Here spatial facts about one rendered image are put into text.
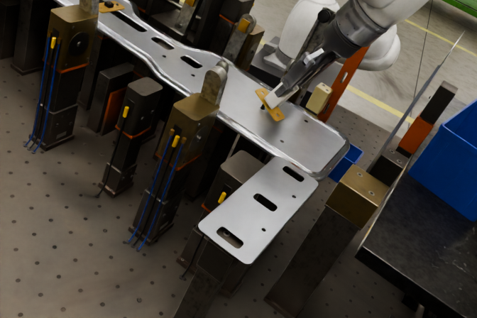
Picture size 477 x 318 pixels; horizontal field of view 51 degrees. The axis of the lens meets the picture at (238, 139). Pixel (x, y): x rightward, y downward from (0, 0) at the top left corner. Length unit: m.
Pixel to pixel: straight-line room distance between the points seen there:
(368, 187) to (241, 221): 0.25
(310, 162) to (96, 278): 0.48
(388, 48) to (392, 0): 0.86
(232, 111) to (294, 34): 0.73
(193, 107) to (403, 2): 0.41
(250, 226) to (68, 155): 0.60
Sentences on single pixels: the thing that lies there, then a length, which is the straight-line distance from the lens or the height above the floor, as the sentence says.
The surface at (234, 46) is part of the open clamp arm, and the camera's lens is 1.26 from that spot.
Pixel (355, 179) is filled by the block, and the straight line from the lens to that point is 0.92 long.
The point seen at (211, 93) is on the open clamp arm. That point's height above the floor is 1.07.
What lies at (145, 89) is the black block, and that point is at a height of 0.99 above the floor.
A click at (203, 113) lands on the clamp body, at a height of 1.05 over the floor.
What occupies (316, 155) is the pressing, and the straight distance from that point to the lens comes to 1.04.
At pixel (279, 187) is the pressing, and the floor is 1.00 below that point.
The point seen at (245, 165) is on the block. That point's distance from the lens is 0.95.
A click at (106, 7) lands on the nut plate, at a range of 1.29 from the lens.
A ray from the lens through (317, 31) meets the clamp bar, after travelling 1.18.
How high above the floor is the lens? 1.53
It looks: 33 degrees down
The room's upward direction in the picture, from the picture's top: 25 degrees clockwise
